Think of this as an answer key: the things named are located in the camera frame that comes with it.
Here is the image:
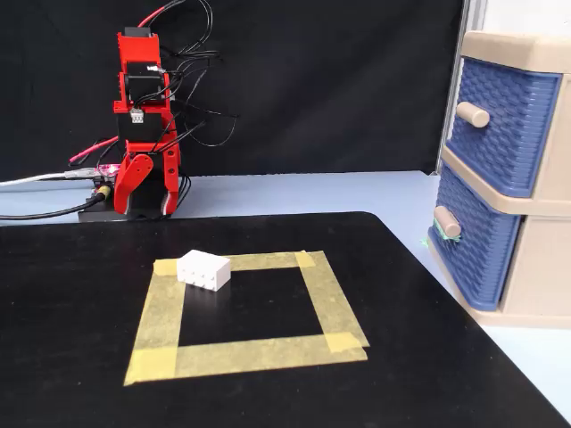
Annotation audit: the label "thick black power cable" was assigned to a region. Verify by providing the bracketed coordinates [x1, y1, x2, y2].
[0, 185, 112, 222]

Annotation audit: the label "black table mat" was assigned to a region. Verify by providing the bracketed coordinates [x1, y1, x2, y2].
[0, 211, 571, 428]

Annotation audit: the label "yellow masking tape strip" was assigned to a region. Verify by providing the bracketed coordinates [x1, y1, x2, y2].
[123, 332, 370, 387]
[153, 250, 329, 277]
[123, 259, 188, 387]
[294, 251, 370, 353]

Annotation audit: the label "black backdrop cloth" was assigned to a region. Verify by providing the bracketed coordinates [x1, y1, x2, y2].
[0, 0, 465, 179]

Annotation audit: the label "blue woven drawer taped handle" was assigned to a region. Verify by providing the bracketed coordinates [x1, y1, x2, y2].
[426, 162, 523, 312]

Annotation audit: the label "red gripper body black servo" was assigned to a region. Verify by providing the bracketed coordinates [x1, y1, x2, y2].
[113, 100, 180, 155]

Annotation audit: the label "green tape on handle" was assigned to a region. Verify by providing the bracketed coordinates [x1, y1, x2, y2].
[431, 218, 463, 245]

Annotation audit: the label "white USB cable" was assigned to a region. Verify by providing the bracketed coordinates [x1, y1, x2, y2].
[0, 167, 98, 188]

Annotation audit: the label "pink sleeved red wire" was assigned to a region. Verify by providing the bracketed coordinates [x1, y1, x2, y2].
[69, 136, 120, 164]

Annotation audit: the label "thin black servo wires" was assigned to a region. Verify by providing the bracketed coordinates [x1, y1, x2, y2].
[158, 0, 241, 149]

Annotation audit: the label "blue woven drawer plain handle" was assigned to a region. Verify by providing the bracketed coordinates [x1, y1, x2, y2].
[445, 56, 563, 198]

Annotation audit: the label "beige plastic drawer cabinet frame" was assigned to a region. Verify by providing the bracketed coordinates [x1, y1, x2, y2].
[427, 29, 571, 330]

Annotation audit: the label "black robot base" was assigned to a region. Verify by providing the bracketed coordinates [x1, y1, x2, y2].
[78, 174, 183, 223]

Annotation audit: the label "thin red wire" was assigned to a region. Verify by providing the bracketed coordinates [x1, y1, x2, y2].
[137, 0, 185, 29]

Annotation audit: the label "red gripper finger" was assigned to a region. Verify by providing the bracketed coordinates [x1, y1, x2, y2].
[155, 145, 182, 219]
[113, 152, 155, 215]

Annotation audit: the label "thin black base wires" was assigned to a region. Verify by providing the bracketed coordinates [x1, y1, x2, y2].
[170, 173, 193, 219]

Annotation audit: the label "white rectangular block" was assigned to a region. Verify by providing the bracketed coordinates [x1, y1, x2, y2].
[177, 249, 232, 292]

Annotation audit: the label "controller board with pink light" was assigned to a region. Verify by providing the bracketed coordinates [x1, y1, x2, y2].
[91, 162, 122, 185]

